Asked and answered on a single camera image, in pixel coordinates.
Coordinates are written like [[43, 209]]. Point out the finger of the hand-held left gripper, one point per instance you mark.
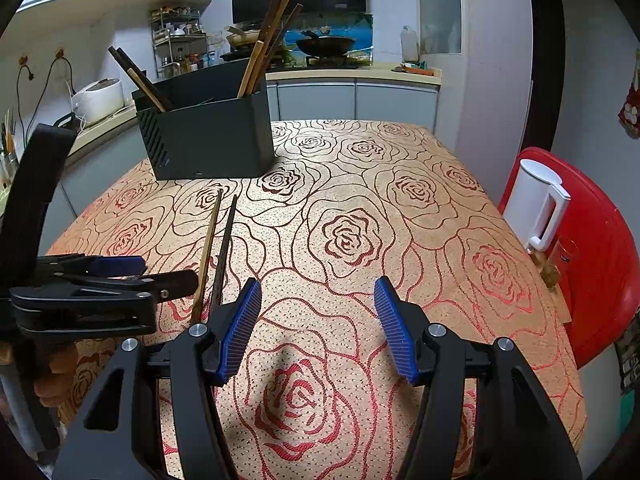
[[90, 310], [120, 265]]

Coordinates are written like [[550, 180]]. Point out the dark brown chopstick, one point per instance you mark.
[[131, 64], [291, 27]]

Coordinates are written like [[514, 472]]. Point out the black utensil holder box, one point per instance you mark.
[[215, 135]]

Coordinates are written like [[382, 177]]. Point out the red hanging cloth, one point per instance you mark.
[[631, 110]]

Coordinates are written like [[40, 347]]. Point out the white rice cooker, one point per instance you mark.
[[97, 100]]

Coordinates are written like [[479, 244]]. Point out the black wok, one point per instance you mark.
[[325, 45]]

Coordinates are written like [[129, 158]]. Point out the frosted window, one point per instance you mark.
[[440, 5]]

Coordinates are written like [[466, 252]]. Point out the clear plastic bottle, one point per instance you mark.
[[410, 45]]

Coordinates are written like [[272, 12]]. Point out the tan wooden chopstick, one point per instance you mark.
[[206, 260]]

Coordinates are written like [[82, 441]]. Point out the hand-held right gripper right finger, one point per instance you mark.
[[397, 335]]

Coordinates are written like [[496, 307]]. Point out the cooking pot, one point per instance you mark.
[[242, 39]]

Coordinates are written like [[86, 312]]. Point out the beige kitchen countertop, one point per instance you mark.
[[325, 74]]

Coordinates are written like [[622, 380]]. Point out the white electric kettle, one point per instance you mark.
[[530, 200]]

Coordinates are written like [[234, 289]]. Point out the red plastic chair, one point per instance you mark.
[[600, 270]]

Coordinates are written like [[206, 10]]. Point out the person's left hand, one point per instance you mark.
[[55, 360]]

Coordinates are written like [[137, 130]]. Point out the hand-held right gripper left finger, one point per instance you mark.
[[240, 332]]

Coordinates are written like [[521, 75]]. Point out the black chopstick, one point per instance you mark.
[[225, 250], [129, 73]]

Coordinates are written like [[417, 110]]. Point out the grey base cabinets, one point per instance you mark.
[[320, 100]]

